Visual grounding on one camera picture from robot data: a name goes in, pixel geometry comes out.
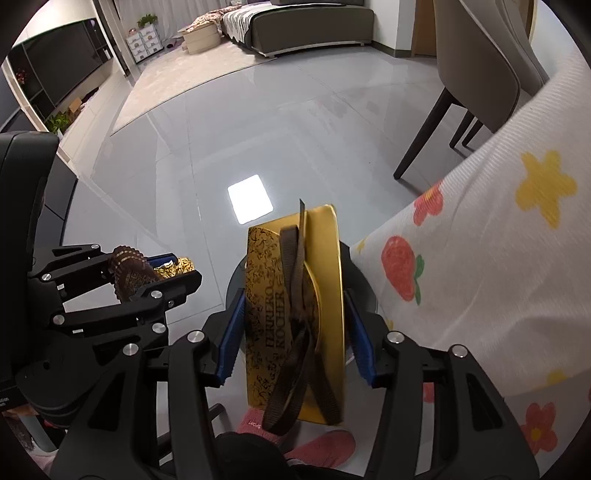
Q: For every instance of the pink shoe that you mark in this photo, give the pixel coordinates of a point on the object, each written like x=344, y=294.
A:
x=323, y=447
x=254, y=419

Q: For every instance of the beige round ottoman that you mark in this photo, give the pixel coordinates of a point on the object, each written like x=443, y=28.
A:
x=198, y=39

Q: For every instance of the gold gift box brown ribbon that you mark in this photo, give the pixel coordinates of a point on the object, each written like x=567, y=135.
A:
x=272, y=286

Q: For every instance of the white curtain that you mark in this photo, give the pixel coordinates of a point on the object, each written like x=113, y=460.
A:
x=175, y=9

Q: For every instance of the floral cushion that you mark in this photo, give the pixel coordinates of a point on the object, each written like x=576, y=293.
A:
x=207, y=18

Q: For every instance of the grey bed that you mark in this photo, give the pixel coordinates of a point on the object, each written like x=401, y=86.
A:
x=314, y=27

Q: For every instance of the wooden door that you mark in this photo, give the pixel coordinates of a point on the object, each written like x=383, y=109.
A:
x=424, y=27

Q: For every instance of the brown fluted paper cup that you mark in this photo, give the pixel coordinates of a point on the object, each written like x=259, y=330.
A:
x=131, y=277

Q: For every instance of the black television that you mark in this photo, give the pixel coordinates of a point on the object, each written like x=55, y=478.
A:
x=60, y=64

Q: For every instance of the light wooden tv cabinet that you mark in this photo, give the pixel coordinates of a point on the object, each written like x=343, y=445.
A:
x=106, y=97

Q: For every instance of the white drawer unit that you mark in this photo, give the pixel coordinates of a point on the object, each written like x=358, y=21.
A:
x=145, y=44

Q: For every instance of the green floor plant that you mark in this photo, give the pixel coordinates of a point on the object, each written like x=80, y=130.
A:
x=57, y=123

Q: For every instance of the cardboard box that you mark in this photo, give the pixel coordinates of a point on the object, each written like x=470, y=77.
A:
x=76, y=107

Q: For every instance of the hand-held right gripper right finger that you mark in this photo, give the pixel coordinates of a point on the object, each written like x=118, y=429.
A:
x=359, y=341

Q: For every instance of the beige rug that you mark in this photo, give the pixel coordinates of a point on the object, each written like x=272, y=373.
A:
x=184, y=83

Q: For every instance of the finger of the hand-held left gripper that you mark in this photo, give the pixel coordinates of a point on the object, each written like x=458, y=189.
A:
x=180, y=288
x=69, y=270

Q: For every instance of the grey dining chair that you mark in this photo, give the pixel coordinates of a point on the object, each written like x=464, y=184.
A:
x=475, y=60
x=531, y=55

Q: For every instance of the floral strawberry tablecloth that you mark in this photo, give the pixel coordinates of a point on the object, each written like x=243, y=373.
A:
x=485, y=277

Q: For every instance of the small green potted plant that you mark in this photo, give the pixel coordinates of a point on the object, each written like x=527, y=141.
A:
x=147, y=21

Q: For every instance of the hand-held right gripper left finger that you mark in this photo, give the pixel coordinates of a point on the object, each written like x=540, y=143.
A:
x=229, y=337

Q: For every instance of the gold foil wrapper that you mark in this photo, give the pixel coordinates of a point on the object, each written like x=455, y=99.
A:
x=178, y=267

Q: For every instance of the striped blanket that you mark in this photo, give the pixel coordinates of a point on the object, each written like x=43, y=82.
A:
x=244, y=21

